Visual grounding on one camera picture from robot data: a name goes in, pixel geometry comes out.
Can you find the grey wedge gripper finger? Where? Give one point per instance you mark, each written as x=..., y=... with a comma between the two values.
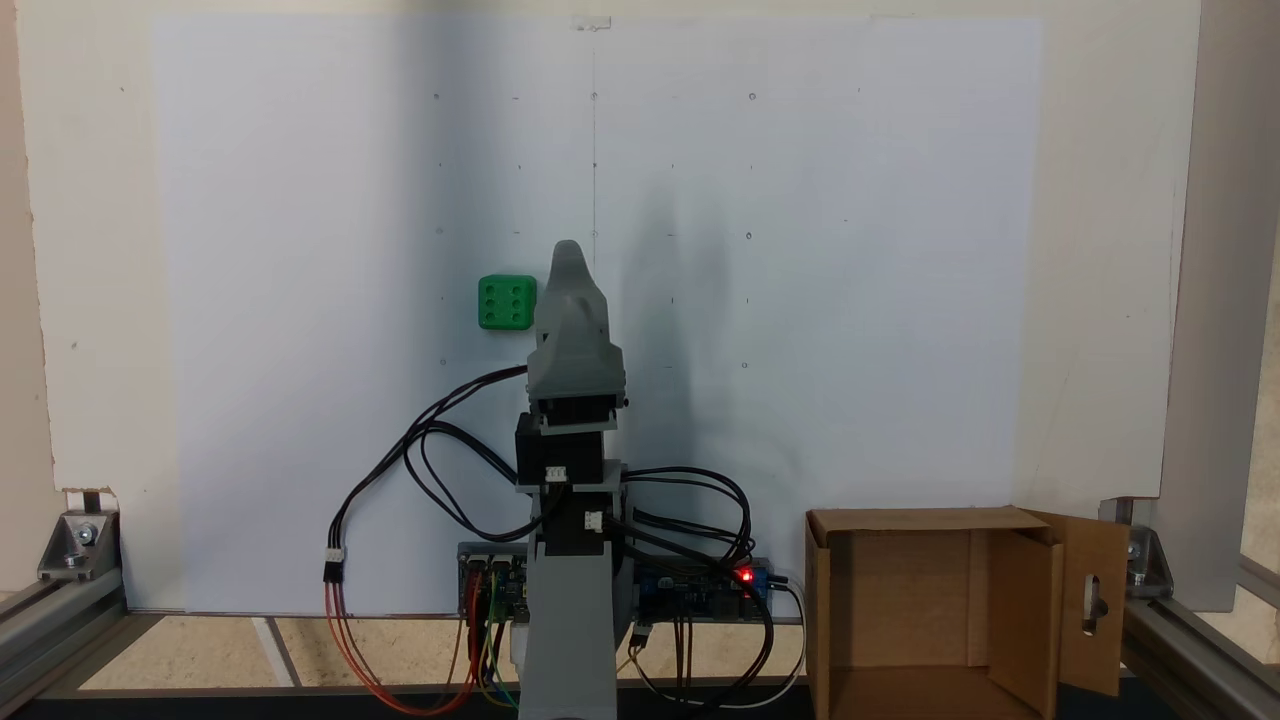
x=580, y=295

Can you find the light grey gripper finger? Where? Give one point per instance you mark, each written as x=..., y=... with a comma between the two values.
x=555, y=340

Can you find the green dice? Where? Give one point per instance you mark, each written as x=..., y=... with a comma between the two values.
x=506, y=302

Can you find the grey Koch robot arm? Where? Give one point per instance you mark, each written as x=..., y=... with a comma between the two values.
x=565, y=650

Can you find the blue circuit board, red LED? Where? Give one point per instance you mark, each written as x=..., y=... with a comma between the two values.
x=680, y=590

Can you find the clear tape piece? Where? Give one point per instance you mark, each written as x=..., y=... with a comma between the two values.
x=592, y=22

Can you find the brown cardboard box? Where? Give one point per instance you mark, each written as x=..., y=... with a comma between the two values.
x=900, y=600

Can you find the metal corner bracket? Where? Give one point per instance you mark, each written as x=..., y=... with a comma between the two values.
x=1150, y=565
x=72, y=545

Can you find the grey aluminium frame rail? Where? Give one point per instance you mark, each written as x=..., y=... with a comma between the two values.
x=1200, y=660
x=50, y=625

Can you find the grey aluminium frame post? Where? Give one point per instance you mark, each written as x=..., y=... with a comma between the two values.
x=1220, y=300

